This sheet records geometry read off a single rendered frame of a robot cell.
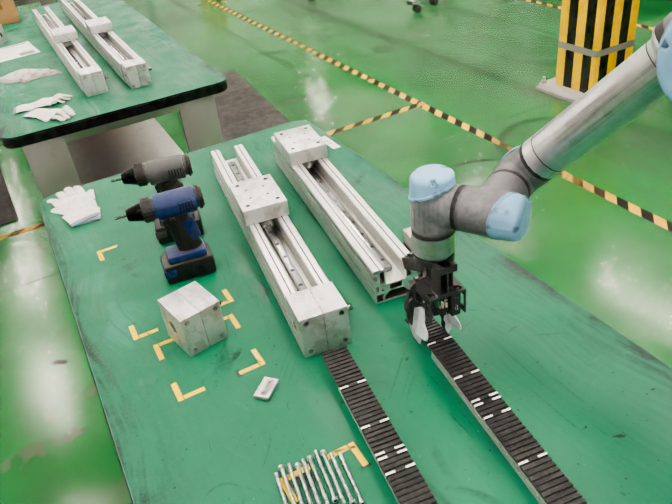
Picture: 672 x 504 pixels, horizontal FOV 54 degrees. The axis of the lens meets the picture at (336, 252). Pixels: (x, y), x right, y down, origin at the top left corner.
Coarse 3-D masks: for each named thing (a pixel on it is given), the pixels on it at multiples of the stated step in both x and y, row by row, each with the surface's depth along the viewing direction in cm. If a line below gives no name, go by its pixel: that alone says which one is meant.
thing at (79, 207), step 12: (60, 192) 199; (72, 192) 197; (84, 192) 197; (60, 204) 192; (72, 204) 191; (84, 204) 191; (96, 204) 192; (72, 216) 185; (84, 216) 185; (96, 216) 186
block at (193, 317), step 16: (192, 288) 136; (160, 304) 133; (176, 304) 132; (192, 304) 132; (208, 304) 131; (176, 320) 129; (192, 320) 129; (208, 320) 132; (176, 336) 134; (192, 336) 131; (208, 336) 133; (224, 336) 136; (192, 352) 132
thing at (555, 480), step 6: (558, 474) 97; (540, 480) 96; (546, 480) 96; (552, 480) 96; (558, 480) 96; (564, 480) 96; (534, 486) 96; (540, 486) 96; (546, 486) 96; (552, 486) 95; (540, 492) 95
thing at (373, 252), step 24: (288, 168) 188; (312, 168) 185; (312, 192) 168; (336, 192) 173; (336, 216) 156; (360, 216) 159; (336, 240) 158; (360, 240) 146; (384, 240) 146; (360, 264) 143; (384, 264) 142; (384, 288) 139; (408, 288) 141
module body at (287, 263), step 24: (240, 144) 197; (216, 168) 191; (240, 168) 193; (240, 216) 166; (264, 240) 150; (288, 240) 152; (264, 264) 148; (288, 264) 146; (312, 264) 140; (288, 288) 134
